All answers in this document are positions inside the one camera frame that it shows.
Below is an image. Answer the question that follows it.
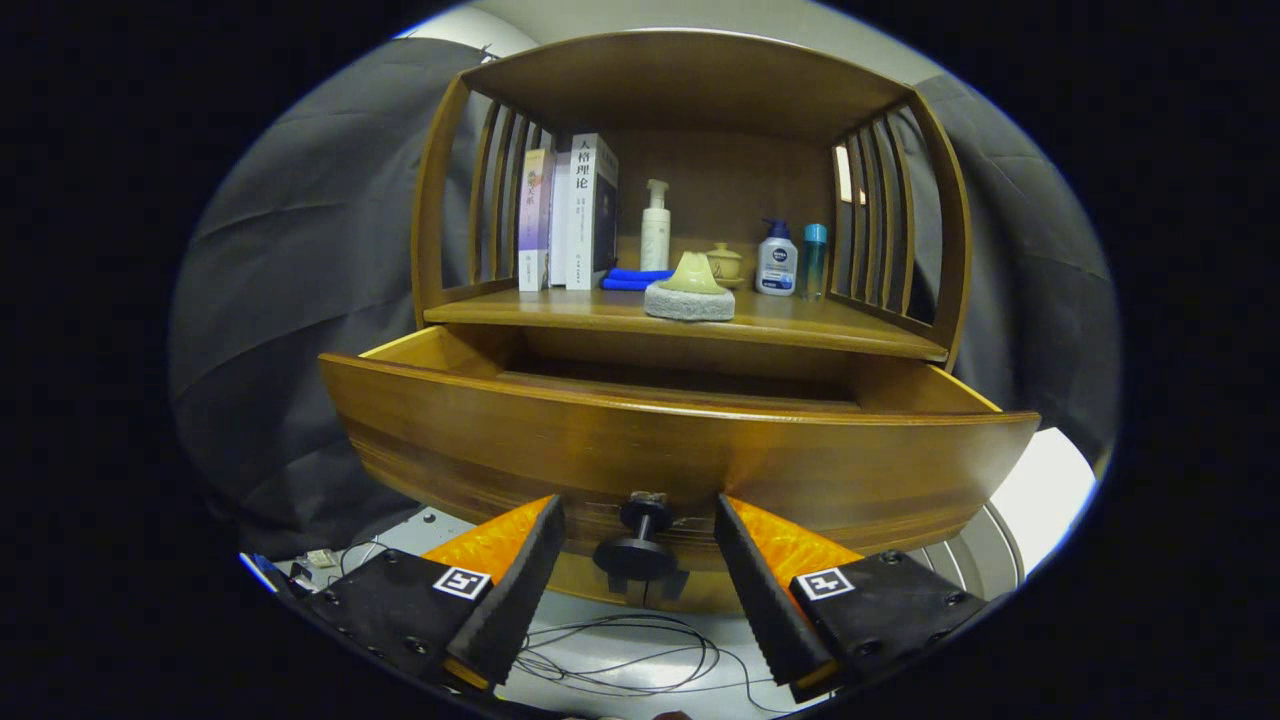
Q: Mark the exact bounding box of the thin black floor cable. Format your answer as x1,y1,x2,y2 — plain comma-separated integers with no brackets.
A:
515,610,796,716

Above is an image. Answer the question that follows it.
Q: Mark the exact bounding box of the black drawer knob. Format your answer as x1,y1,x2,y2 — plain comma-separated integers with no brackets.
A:
593,492,691,601

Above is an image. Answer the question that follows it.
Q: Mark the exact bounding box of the grey ribbed panel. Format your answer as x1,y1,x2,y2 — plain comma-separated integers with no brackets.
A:
915,500,1026,601

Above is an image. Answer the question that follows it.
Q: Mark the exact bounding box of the wooden cabinet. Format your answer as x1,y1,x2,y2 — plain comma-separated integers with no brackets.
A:
410,28,973,616

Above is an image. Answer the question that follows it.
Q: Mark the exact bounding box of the purple book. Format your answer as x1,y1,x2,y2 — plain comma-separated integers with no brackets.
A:
517,148,554,293

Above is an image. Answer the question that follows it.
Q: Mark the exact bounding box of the white blue-capped pump bottle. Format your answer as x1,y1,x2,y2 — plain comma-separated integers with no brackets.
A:
756,218,799,297

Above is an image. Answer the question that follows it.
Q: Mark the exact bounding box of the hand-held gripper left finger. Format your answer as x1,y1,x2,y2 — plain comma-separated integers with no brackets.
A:
300,493,567,693

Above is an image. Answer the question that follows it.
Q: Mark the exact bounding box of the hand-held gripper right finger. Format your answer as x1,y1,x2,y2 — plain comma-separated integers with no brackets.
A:
713,492,991,704

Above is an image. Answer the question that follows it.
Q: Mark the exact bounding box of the thick white book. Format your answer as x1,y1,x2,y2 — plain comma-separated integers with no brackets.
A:
566,133,620,292

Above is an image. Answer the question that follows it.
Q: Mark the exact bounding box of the wooden drawer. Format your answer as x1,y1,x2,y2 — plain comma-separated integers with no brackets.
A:
318,322,1041,616

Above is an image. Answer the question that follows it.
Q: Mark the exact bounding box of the thin white book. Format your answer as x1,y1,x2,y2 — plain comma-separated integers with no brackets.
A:
549,152,573,289

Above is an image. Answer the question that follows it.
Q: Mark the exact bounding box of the green brush with grey pad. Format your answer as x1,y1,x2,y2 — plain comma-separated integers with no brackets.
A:
644,250,737,323

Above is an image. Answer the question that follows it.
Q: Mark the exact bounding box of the wooden countertop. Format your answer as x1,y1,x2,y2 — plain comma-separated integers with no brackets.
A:
423,270,949,363

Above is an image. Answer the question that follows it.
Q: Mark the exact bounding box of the white board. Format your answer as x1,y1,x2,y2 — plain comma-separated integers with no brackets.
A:
985,428,1099,576

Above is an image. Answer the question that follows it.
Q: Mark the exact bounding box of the teal bottle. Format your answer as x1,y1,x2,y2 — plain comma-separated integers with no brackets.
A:
802,223,829,301

